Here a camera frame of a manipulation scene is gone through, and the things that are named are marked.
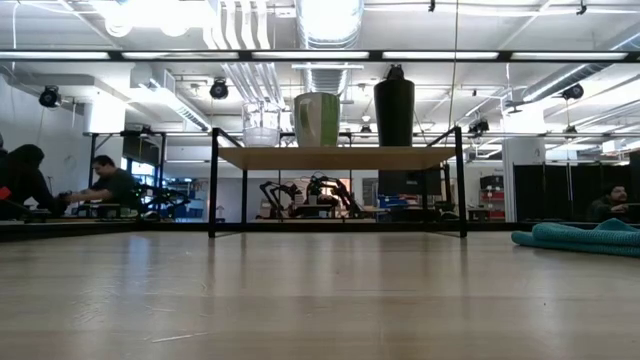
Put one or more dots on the black overhead frame bar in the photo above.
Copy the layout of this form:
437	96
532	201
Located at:
450	55

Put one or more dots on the silver ceiling air duct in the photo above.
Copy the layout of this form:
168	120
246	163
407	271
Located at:
330	40

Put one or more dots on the wooden shelf with black frame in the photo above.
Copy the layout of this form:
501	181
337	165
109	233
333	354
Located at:
335	157

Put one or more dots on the black folding partition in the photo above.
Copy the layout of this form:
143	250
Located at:
575	192

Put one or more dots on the background black robot arm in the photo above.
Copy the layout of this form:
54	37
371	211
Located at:
277	197
332	192

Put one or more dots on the black ceiling spotlight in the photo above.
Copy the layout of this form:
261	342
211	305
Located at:
219	89
49	96
573	91

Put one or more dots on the teal folded cloth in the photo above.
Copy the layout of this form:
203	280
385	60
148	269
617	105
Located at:
580	237

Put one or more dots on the red storage shelf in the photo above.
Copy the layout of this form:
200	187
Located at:
493	197

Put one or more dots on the clear plastic cup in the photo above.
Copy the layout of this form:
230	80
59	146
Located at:
261	130

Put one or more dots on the green ceramic mug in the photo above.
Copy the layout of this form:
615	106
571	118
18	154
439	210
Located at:
320	120

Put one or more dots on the tall black cup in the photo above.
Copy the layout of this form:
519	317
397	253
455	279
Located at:
394	115

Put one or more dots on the person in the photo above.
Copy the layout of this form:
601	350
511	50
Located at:
610	202
25	180
112	187

